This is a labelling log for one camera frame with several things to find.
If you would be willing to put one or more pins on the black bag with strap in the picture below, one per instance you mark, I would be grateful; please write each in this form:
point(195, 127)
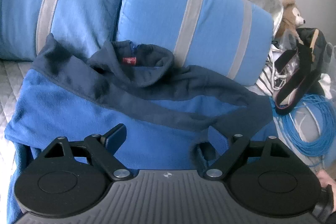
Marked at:
point(307, 72)

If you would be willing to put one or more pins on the blue striped pillow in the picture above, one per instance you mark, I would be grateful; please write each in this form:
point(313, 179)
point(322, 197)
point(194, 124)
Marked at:
point(231, 37)
point(81, 26)

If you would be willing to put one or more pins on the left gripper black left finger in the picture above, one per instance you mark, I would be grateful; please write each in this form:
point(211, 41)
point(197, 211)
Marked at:
point(69, 177)

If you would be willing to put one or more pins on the person's hand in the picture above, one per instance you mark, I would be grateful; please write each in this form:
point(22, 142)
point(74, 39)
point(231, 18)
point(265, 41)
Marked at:
point(325, 179)

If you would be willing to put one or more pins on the blue striped pillow right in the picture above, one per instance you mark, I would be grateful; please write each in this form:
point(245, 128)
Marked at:
point(231, 37)

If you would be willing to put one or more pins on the brown teddy bear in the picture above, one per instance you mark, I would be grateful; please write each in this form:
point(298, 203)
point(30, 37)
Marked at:
point(291, 19)

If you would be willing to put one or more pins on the blue navy fleece jacket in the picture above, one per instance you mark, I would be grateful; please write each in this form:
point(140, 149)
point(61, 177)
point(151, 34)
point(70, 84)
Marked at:
point(176, 118)

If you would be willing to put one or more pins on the blue striped pillow left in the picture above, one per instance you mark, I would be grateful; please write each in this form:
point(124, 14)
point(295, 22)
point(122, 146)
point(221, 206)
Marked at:
point(81, 26)

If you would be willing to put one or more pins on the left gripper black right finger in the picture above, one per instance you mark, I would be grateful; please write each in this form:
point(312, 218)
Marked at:
point(257, 178)

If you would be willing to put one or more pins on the striped white tote bag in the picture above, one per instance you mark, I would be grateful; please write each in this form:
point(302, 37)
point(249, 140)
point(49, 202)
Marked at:
point(270, 79)

